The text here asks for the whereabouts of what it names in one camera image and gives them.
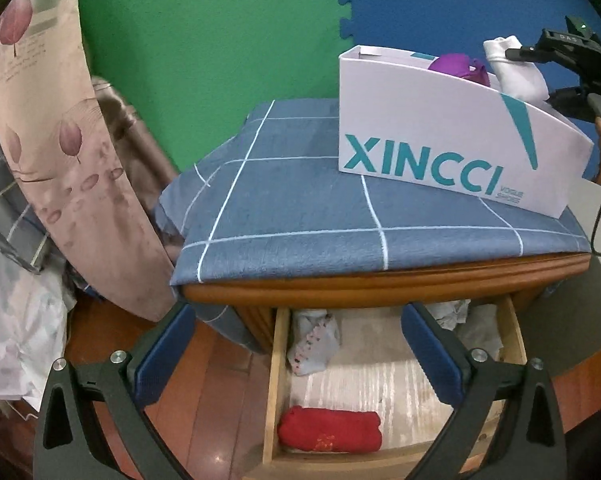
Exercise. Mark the blue checked cloth cover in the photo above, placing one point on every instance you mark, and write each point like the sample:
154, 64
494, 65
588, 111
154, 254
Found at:
271, 202

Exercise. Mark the green foam mat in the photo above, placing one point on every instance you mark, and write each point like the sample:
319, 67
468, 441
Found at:
194, 69

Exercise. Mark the pink leaf-print pillow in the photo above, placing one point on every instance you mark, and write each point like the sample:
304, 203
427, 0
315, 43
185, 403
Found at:
60, 152

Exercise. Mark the white floral bedding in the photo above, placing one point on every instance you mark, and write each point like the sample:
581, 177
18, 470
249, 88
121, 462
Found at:
34, 307

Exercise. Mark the brown satin pillow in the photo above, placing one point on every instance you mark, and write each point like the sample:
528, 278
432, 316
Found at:
146, 165

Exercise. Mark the grey plaid blanket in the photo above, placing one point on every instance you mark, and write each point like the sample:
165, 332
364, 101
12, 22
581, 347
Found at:
22, 236

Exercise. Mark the white crumpled garment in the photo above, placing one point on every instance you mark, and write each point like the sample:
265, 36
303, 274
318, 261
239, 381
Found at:
481, 329

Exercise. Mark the white rolled garment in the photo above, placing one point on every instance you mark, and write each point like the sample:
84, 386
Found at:
522, 80

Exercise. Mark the purple bra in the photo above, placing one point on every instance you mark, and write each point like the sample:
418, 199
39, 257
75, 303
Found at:
461, 66

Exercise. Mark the red folded underwear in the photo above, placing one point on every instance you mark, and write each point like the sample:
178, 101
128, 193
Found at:
330, 431

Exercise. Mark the wooden drawer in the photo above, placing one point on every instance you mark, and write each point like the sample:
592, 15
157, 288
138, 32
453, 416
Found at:
277, 462

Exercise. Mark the white XINCCI shoe box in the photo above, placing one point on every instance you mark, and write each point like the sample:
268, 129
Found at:
400, 120

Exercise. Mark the floral white underwear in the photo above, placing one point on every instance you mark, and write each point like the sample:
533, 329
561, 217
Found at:
315, 341

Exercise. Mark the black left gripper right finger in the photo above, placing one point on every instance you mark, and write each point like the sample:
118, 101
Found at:
505, 421

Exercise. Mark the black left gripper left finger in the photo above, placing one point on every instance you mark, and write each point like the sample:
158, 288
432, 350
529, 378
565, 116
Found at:
71, 443

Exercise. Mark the pale grey crumpled garment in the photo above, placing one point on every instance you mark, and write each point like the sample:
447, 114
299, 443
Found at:
449, 314

